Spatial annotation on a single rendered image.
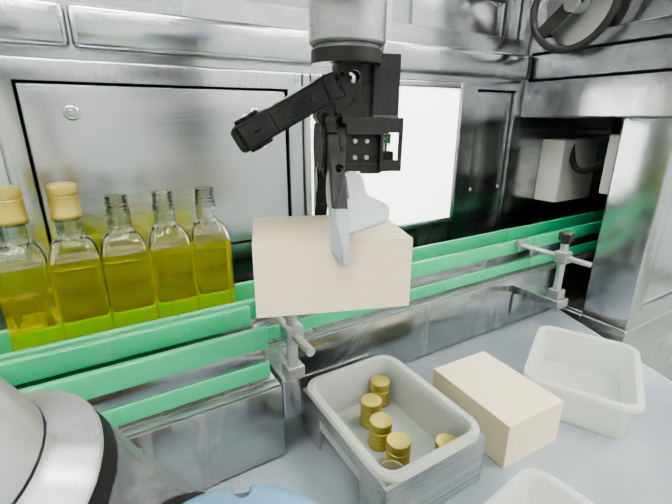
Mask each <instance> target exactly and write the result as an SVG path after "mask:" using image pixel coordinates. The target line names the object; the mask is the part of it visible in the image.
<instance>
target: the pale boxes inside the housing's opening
mask: <svg viewBox="0 0 672 504"><path fill-rule="evenodd" d="M619 137H620V134H611V135H610V138H609V143H608V148H607V153H606V158H605V163H604V168H603V172H602V177H601V182H600V187H599V193H601V194H608V189H609V185H610V180H611V175H612V171H613V166H614V161H615V156H616V152H617V147H618V142H619ZM599 140H600V139H599V138H575V140H571V139H569V138H557V139H543V142H542V149H541V155H540V162H539V168H538V175H537V181H536V187H535V194H534V199H537V200H542V201H548V202H553V203H555V202H561V201H567V200H573V199H579V198H585V197H588V196H589V190H590V185H591V180H592V175H593V172H591V173H587V174H579V173H576V172H575V171H574V170H573V169H572V168H571V166H570V162H569V158H570V154H571V150H572V148H573V146H574V144H575V158H576V162H577V165H578V166H579V167H581V168H587V167H590V166H593V165H595V160H596V155H597V150H598V145H599Z"/></svg>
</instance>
